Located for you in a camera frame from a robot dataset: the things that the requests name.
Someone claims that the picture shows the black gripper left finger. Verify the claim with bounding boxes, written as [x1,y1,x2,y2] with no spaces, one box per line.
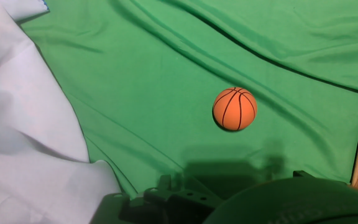
[126,174,224,224]

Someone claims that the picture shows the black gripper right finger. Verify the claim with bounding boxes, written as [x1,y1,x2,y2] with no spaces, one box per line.
[292,170,316,180]

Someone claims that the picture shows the orange mini basketball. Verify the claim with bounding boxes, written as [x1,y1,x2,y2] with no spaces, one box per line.
[212,86,258,131]

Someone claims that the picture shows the green cloth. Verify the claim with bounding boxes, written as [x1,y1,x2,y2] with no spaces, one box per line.
[20,0,358,200]

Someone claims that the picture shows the white cloth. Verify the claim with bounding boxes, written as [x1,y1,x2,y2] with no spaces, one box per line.
[0,0,122,224]

